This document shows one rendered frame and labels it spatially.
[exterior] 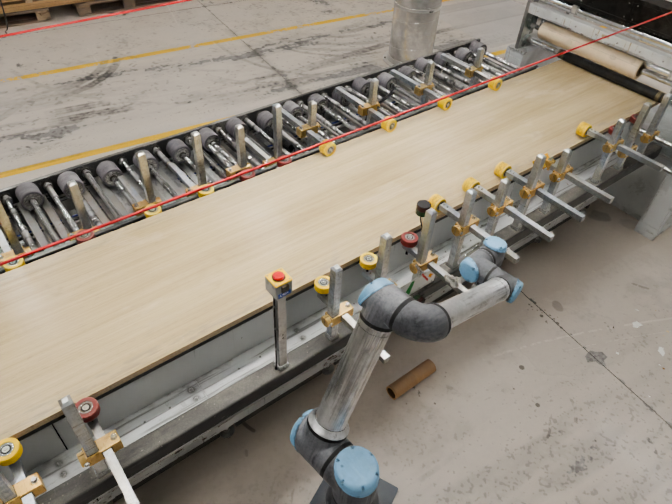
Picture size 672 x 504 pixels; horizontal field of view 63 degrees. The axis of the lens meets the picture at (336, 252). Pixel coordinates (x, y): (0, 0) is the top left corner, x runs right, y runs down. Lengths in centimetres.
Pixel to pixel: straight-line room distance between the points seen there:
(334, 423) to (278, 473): 99
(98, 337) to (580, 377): 254
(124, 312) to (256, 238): 65
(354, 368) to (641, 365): 229
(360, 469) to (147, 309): 103
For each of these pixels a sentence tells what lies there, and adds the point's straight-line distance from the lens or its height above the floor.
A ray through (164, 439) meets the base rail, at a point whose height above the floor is 70.
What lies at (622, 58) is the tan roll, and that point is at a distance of 437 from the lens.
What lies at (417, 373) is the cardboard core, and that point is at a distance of 310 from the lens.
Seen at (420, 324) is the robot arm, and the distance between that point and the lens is 161.
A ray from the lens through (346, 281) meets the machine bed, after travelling 259.
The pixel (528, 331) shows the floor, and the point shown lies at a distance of 358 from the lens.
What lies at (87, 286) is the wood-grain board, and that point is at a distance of 246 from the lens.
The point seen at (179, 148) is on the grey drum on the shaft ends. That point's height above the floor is 85.
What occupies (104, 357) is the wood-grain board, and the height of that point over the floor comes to 90.
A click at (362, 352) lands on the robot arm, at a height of 121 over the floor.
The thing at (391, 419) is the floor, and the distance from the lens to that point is 302.
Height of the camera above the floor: 259
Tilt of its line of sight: 43 degrees down
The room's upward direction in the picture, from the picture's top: 4 degrees clockwise
